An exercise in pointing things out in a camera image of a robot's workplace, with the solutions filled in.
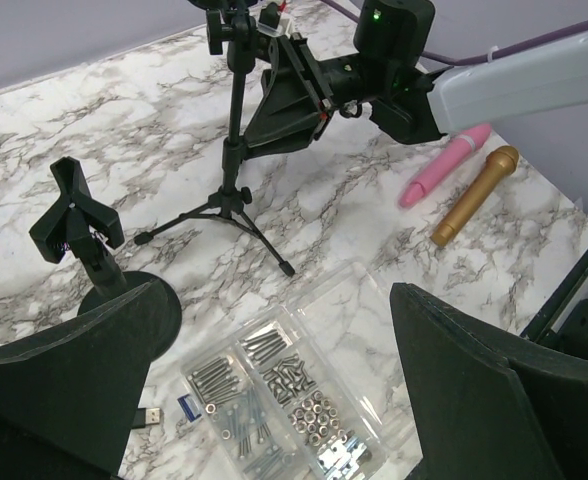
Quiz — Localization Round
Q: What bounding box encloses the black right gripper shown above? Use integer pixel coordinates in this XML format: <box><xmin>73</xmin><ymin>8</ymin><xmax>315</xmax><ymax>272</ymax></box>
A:
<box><xmin>244</xmin><ymin>33</ymin><xmax>359</xmax><ymax>155</ymax></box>

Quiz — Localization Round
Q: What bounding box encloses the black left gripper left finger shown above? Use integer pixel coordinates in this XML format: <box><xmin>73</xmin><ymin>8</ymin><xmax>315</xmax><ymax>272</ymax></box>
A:
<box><xmin>0</xmin><ymin>281</ymin><xmax>168</xmax><ymax>479</ymax></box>

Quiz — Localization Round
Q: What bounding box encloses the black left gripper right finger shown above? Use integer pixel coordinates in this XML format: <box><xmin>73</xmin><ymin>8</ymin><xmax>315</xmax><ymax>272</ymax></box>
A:
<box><xmin>389</xmin><ymin>283</ymin><xmax>588</xmax><ymax>479</ymax></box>

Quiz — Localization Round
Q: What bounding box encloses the black tripod shock-mount stand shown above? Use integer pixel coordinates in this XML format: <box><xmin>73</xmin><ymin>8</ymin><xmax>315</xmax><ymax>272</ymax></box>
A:
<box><xmin>134</xmin><ymin>1</ymin><xmax>295</xmax><ymax>277</ymax></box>

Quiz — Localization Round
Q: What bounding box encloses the black round-base mic stand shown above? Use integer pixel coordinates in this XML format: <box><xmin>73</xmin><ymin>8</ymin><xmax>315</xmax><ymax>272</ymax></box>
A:
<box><xmin>29</xmin><ymin>156</ymin><xmax>182</xmax><ymax>359</ymax></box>

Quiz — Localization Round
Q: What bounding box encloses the pink microphone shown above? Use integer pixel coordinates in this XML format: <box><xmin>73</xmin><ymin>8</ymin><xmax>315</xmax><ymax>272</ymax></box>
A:
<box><xmin>398</xmin><ymin>123</ymin><xmax>492</xmax><ymax>208</ymax></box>

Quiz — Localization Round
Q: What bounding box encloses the gold microphone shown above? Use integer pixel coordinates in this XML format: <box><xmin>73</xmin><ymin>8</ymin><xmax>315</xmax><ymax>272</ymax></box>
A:
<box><xmin>430</xmin><ymin>145</ymin><xmax>520</xmax><ymax>247</ymax></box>

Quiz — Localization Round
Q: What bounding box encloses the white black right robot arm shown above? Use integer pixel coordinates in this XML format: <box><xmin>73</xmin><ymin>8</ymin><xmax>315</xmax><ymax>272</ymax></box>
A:
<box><xmin>243</xmin><ymin>1</ymin><xmax>588</xmax><ymax>158</ymax></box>

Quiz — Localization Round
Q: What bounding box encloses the clear plastic screw box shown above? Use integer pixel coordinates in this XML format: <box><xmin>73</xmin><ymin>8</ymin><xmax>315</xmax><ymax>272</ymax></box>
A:
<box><xmin>179</xmin><ymin>261</ymin><xmax>422</xmax><ymax>479</ymax></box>

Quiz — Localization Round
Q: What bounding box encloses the black usb cable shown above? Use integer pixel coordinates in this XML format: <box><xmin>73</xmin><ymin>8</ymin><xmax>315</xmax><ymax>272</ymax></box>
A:
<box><xmin>131</xmin><ymin>405</ymin><xmax>166</xmax><ymax>431</ymax></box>

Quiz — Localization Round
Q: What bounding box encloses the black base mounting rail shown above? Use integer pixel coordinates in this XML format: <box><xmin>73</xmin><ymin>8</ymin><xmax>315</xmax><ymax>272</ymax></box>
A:
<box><xmin>521</xmin><ymin>250</ymin><xmax>588</xmax><ymax>360</ymax></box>

